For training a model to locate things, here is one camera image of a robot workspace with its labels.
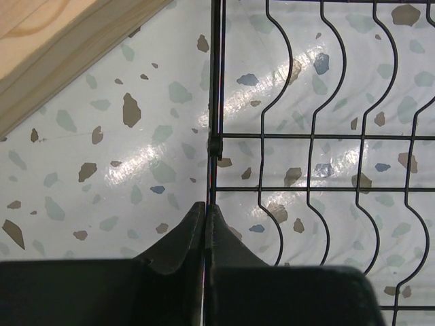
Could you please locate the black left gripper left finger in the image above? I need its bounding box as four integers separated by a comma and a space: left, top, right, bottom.
1, 202, 205, 325

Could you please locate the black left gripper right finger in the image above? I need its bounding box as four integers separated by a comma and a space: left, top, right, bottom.
205, 206, 385, 325

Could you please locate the black wire dish rack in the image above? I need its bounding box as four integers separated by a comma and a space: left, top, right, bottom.
210, 1, 434, 325

